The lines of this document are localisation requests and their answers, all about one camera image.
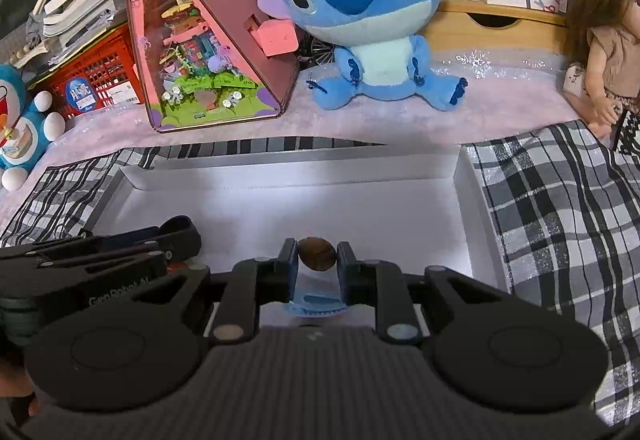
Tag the red plastic crate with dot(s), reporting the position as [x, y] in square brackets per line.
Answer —
[104, 74]

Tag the wooden drawer box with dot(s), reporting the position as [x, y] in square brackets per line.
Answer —
[472, 24]

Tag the Stitch plush toy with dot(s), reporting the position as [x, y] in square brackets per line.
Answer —
[378, 49]

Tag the brown walnut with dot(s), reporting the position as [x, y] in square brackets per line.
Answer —
[317, 254]

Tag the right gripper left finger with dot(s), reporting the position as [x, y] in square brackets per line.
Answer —
[250, 284]

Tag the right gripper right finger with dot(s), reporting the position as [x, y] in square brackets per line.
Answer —
[381, 285]

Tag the Doraemon plush toy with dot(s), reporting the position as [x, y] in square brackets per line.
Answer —
[28, 126]

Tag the white cardboard box tray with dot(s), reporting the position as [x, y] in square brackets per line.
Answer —
[415, 208]

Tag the pink triangular miniature house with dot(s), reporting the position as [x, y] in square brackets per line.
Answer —
[200, 63]

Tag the light blue plastic clip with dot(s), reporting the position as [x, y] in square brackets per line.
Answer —
[316, 296]

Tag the person's left hand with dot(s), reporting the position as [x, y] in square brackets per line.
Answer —
[15, 383]

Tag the brown haired baby doll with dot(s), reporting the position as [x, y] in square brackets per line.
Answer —
[602, 79]

